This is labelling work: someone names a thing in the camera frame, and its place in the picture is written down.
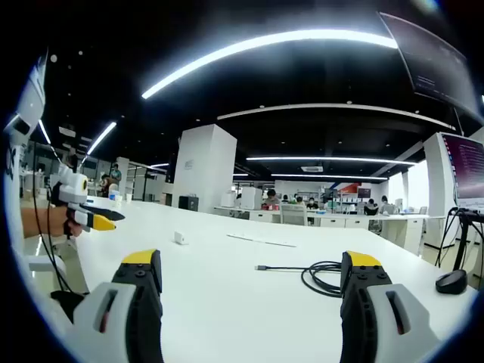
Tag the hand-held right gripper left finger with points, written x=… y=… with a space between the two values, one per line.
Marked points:
x=125 y=302

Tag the black computer mouse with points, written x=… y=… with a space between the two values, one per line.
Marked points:
x=452 y=283

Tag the lit computer monitor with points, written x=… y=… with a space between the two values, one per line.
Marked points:
x=469 y=170

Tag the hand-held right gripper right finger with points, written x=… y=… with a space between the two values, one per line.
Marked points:
x=378 y=302

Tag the long ceiling light strip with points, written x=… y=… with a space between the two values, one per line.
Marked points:
x=264 y=39

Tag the white desk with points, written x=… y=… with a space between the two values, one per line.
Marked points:
x=227 y=302

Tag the dark hanging monitor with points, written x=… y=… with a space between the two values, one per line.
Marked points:
x=435 y=64

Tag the person's left hand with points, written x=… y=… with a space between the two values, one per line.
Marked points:
x=75 y=230

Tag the black box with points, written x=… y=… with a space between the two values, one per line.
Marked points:
x=189 y=203

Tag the short ceiling light strip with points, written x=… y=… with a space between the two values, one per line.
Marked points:
x=102 y=138

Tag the white mesh office chair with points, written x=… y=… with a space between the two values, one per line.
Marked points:
x=293 y=215

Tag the row of white desks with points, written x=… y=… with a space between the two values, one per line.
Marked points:
x=340 y=220

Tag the white chest device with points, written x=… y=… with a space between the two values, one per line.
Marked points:
x=28 y=98

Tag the white cabinet box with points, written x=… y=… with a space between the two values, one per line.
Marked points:
x=251 y=198

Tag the white charger adapter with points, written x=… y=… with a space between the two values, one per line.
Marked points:
x=181 y=237

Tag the white paper cup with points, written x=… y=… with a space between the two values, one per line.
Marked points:
x=113 y=196

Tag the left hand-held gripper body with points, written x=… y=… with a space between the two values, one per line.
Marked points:
x=73 y=191

